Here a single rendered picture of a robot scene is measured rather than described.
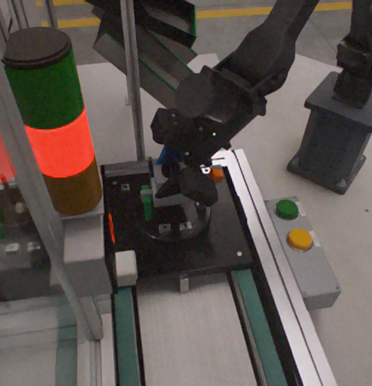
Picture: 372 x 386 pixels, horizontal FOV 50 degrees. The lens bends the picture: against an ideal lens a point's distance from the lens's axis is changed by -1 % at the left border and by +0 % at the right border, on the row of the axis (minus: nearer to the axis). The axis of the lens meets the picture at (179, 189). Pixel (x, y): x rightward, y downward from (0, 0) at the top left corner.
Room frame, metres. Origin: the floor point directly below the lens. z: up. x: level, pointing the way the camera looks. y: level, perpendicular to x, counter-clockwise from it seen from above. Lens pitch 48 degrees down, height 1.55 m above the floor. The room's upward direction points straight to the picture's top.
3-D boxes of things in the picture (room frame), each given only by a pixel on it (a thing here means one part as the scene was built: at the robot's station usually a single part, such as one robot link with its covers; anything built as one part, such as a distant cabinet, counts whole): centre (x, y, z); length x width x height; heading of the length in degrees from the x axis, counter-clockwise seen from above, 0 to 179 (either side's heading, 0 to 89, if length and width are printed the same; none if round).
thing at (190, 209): (0.46, 0.01, 0.98); 0.14 x 0.14 x 0.02
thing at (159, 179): (0.46, 0.02, 1.06); 0.08 x 0.04 x 0.07; 100
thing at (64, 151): (0.25, 0.10, 1.33); 0.05 x 0.05 x 0.05
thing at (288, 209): (0.48, -0.20, 0.96); 0.04 x 0.04 x 0.02
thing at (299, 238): (0.41, -0.21, 0.96); 0.04 x 0.04 x 0.02
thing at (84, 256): (0.25, 0.10, 1.29); 0.12 x 0.05 x 0.25; 9
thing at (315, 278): (0.41, -0.21, 0.93); 0.21 x 0.07 x 0.06; 9
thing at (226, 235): (0.46, 0.01, 0.96); 0.24 x 0.24 x 0.02; 9
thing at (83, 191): (0.25, 0.10, 1.28); 0.05 x 0.05 x 0.05
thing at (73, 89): (0.25, 0.10, 1.38); 0.05 x 0.05 x 0.05
